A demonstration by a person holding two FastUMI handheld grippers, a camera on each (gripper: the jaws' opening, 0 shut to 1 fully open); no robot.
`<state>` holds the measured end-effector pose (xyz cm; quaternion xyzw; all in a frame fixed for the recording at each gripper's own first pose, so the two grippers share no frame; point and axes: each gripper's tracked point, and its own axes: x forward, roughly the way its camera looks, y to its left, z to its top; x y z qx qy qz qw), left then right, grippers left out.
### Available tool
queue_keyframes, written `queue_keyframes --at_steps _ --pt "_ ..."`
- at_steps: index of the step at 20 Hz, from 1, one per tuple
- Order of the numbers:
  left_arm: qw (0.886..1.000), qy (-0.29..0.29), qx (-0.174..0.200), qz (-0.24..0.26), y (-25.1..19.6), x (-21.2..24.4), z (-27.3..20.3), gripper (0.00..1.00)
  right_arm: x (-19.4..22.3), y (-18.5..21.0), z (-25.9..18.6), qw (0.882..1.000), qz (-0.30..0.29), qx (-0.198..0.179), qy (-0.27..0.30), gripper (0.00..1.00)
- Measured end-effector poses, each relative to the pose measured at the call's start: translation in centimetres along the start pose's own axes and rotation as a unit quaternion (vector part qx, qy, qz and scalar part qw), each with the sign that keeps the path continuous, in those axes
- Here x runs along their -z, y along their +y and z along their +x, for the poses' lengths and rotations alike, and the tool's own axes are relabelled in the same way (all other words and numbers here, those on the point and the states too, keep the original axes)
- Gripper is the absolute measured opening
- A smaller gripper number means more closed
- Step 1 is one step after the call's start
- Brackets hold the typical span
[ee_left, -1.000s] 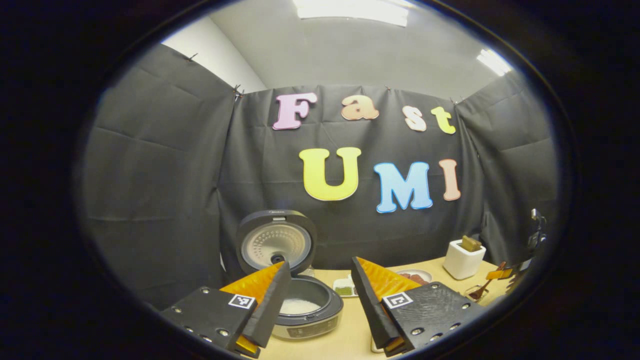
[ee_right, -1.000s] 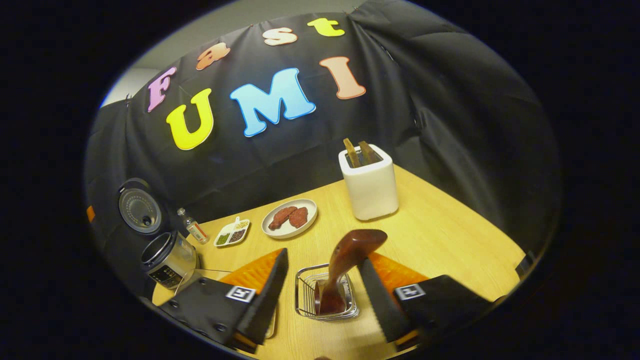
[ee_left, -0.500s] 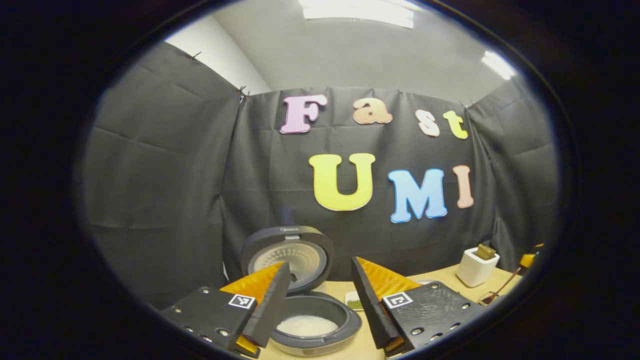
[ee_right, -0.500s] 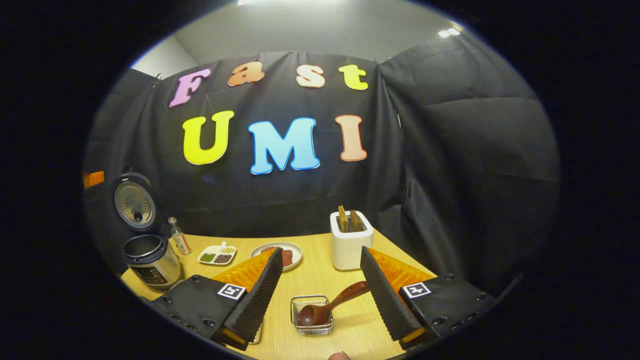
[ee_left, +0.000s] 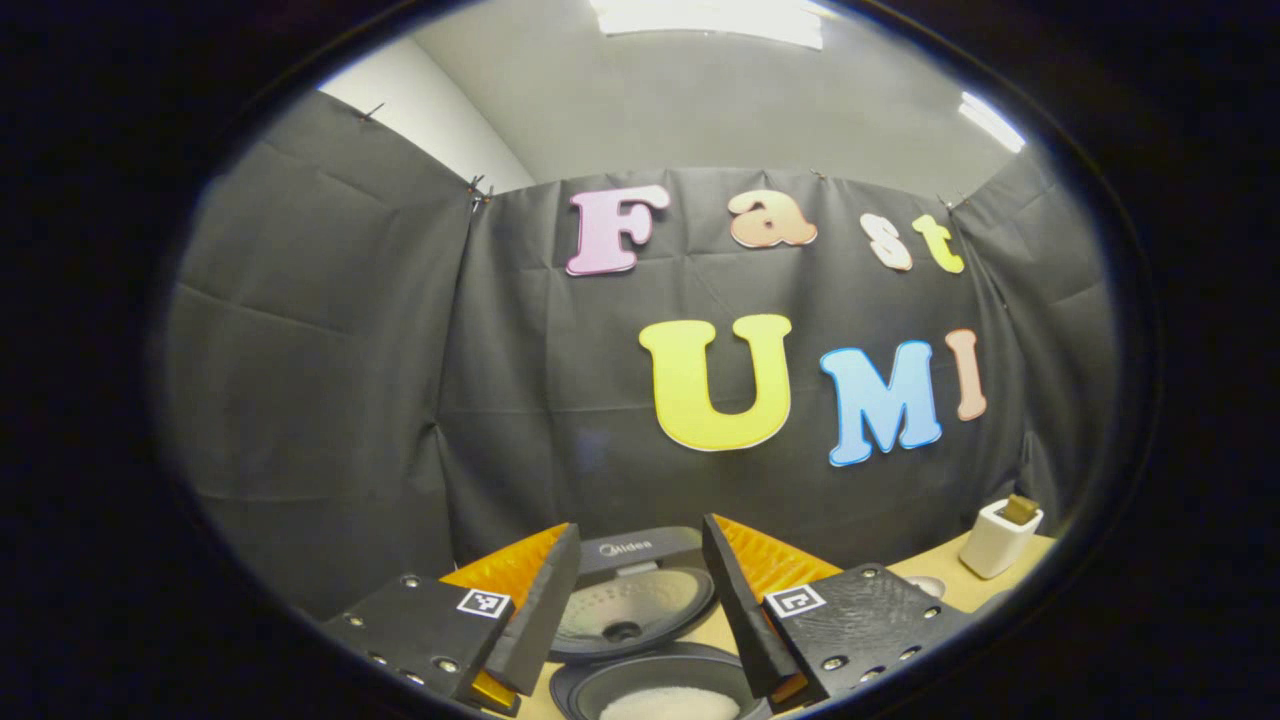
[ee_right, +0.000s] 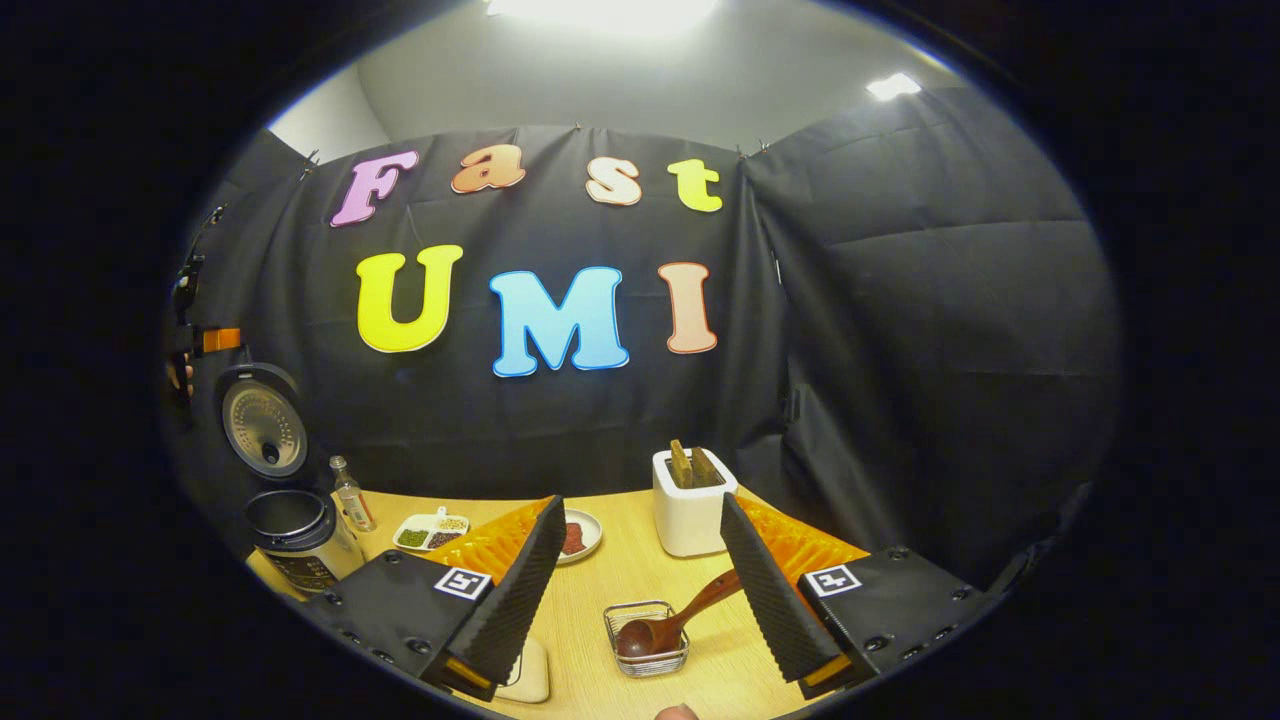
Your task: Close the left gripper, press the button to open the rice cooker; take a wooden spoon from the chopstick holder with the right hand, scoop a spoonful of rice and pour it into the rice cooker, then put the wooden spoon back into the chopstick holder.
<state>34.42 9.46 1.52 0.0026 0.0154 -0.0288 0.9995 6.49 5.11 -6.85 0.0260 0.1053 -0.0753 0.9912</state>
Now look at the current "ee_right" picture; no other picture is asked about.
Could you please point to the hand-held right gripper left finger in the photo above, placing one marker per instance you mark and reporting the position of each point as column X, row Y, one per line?
column 515, row 600

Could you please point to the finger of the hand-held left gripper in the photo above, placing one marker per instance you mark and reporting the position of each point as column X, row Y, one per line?
column 220, row 340

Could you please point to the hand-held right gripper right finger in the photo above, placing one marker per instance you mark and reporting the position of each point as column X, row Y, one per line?
column 770, row 600

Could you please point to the brown wooden spoon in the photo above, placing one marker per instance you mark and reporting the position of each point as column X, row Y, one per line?
column 700, row 600

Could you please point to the grey rice cooker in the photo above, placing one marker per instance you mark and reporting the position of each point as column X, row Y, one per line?
column 300, row 560

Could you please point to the white utensil holder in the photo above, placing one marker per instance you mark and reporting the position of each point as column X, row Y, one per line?
column 690, row 520

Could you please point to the red meat slice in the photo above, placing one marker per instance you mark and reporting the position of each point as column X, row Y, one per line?
column 573, row 540

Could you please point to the white rectangular dish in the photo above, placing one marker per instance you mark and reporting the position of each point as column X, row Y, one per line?
column 512, row 690

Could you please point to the round white plate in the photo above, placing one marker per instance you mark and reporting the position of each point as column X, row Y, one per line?
column 593, row 535

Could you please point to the white divided bean dish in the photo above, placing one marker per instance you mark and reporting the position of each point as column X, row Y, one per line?
column 437, row 515

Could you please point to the small clear glass bottle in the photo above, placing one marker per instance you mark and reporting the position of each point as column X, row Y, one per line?
column 355, row 505

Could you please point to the black backdrop cloth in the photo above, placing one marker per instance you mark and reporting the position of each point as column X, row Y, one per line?
column 900, row 300

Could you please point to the small ceiling light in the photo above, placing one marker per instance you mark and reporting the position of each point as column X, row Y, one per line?
column 893, row 86

